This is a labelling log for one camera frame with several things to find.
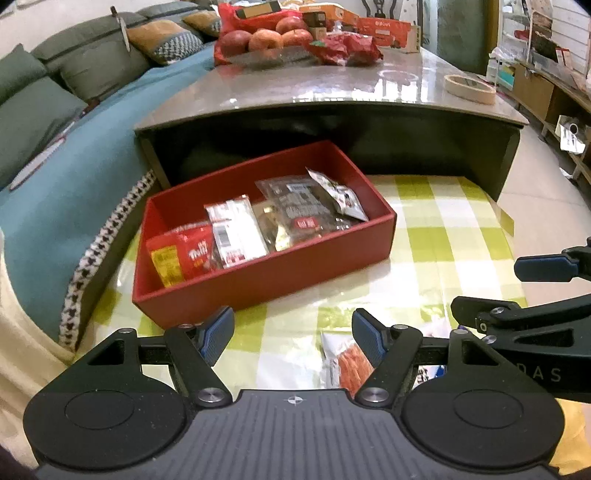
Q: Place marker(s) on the dark coffee table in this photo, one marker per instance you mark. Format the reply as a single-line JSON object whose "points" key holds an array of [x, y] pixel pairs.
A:
{"points": [[369, 97]]}

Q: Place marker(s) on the cream fleece blanket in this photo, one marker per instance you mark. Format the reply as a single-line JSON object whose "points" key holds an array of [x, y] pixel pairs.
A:
{"points": [[23, 346]]}

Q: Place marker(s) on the blue sofa cover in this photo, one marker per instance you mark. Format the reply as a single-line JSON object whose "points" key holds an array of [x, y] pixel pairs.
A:
{"points": [[92, 152]]}

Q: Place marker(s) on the white packet with orange picture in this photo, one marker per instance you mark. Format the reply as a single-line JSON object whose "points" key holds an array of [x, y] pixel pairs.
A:
{"points": [[346, 364]]}

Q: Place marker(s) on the clear brown snack packet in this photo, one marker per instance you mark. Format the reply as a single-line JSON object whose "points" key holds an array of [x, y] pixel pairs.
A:
{"points": [[300, 207]]}

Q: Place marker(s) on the red packet with yellow label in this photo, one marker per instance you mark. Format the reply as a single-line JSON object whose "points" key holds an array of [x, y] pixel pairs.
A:
{"points": [[184, 254]]}

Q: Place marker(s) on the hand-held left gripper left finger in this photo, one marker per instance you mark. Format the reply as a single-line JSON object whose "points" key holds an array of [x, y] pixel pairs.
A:
{"points": [[217, 334]]}

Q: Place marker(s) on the green sofa cushion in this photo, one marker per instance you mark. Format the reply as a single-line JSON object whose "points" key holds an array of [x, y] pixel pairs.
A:
{"points": [[32, 115]]}

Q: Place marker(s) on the red cardboard box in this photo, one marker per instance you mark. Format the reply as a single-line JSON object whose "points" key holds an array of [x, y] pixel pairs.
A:
{"points": [[277, 281]]}

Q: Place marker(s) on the orange patterned pillow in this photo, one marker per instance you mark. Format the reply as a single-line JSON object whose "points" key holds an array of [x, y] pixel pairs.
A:
{"points": [[166, 41]]}

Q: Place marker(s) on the green sofa backrest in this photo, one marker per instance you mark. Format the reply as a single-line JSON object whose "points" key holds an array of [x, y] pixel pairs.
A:
{"points": [[92, 50]]}

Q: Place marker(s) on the long white stick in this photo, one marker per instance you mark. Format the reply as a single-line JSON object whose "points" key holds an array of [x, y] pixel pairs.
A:
{"points": [[41, 159]]}

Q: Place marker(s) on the white red-edged barcode packet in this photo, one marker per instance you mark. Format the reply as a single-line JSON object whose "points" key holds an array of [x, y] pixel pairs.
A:
{"points": [[235, 230]]}

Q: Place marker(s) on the green checkered tablecloth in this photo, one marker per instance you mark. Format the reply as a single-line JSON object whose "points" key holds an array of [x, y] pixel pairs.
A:
{"points": [[438, 240]]}

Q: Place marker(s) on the glass fruit plate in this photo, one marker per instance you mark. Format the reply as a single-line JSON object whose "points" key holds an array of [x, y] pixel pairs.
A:
{"points": [[268, 59]]}

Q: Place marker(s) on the masking tape roll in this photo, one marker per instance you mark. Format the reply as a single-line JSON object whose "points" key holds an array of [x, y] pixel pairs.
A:
{"points": [[471, 90]]}

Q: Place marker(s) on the wooden low cabinet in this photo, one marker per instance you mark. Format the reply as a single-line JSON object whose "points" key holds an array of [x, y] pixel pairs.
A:
{"points": [[549, 92]]}

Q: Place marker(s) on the small white brown-picture packet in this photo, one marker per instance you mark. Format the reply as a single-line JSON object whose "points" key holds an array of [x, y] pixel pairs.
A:
{"points": [[344, 196]]}

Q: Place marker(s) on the red apple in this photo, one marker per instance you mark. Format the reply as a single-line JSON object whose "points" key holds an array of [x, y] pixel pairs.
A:
{"points": [[231, 44], [291, 22], [265, 40], [298, 37]]}

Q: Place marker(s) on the red crumpled snack bag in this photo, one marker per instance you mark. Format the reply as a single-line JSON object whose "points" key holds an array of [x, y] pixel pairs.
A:
{"points": [[346, 48]]}

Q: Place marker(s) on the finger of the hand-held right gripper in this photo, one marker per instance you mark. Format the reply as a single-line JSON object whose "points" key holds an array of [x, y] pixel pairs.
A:
{"points": [[542, 268], [545, 318]]}

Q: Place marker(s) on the orange cardboard box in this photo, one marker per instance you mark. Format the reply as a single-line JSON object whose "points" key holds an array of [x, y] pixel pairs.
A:
{"points": [[385, 32]]}

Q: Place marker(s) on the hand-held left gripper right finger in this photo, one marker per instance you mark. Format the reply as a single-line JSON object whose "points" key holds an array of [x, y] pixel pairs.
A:
{"points": [[369, 337]]}

